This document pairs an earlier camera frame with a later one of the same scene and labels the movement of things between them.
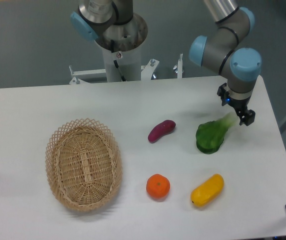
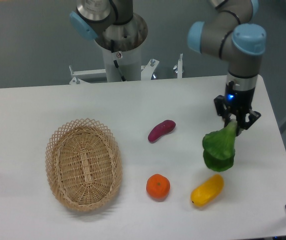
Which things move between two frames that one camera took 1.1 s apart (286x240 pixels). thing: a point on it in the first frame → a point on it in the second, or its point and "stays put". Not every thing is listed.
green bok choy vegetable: x=210 y=135 → x=219 y=147
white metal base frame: x=147 y=71 stays put
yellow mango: x=207 y=192 stays put
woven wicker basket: x=84 y=164 stays put
